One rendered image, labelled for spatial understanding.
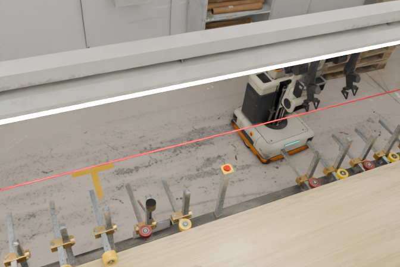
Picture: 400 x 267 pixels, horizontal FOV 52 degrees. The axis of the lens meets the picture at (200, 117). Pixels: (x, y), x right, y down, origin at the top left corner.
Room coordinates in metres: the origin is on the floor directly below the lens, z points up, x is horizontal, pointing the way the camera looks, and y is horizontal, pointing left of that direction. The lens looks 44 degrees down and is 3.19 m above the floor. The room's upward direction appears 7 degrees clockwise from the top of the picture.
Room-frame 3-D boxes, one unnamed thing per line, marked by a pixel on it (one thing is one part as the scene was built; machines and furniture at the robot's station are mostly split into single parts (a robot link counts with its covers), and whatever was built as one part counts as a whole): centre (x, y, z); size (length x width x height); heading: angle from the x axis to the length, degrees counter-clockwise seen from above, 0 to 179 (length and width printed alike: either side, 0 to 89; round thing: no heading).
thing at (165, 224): (1.44, 0.23, 0.75); 0.26 x 0.01 x 0.10; 117
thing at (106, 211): (1.29, 0.47, 0.93); 0.04 x 0.04 x 0.48; 27
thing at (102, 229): (1.28, 0.49, 0.95); 0.14 x 0.06 x 0.05; 117
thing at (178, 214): (1.51, 0.05, 0.84); 0.14 x 0.06 x 0.05; 117
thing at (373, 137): (2.21, -1.30, 0.88); 0.04 x 0.04 x 0.48; 27
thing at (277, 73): (3.25, -0.71, 0.87); 0.23 x 0.15 x 0.11; 122
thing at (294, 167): (2.05, -0.78, 0.80); 0.43 x 0.03 x 0.04; 27
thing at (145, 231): (1.33, 0.26, 0.85); 0.08 x 0.08 x 0.11
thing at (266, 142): (3.15, -0.78, 0.16); 0.67 x 0.64 x 0.25; 32
